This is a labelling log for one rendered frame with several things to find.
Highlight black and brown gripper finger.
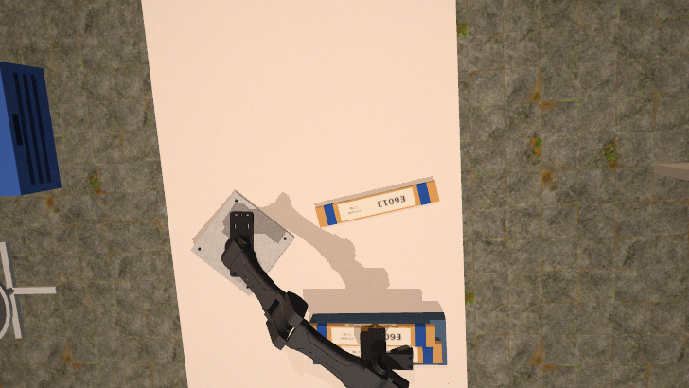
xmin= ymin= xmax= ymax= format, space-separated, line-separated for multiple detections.
xmin=361 ymin=324 xmax=385 ymax=332

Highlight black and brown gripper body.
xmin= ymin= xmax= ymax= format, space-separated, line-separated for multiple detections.
xmin=360 ymin=328 xmax=386 ymax=357

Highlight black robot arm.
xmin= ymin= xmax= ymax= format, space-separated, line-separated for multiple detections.
xmin=221 ymin=211 xmax=414 ymax=388

